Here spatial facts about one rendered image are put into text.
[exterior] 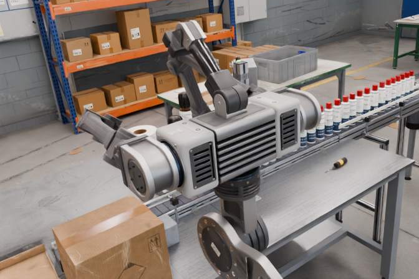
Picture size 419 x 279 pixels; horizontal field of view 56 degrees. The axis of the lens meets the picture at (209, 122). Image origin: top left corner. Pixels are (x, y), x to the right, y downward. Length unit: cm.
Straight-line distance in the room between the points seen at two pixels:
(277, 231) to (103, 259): 76
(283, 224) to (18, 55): 477
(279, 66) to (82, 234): 271
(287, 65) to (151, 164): 299
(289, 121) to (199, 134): 30
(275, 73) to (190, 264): 246
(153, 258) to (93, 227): 22
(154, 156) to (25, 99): 517
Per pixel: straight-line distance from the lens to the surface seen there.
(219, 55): 603
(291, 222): 180
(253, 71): 170
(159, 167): 91
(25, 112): 607
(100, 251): 130
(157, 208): 187
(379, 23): 1014
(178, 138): 92
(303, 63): 397
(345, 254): 295
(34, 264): 184
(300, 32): 875
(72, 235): 140
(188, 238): 174
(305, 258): 256
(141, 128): 239
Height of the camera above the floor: 189
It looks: 22 degrees down
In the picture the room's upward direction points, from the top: 6 degrees counter-clockwise
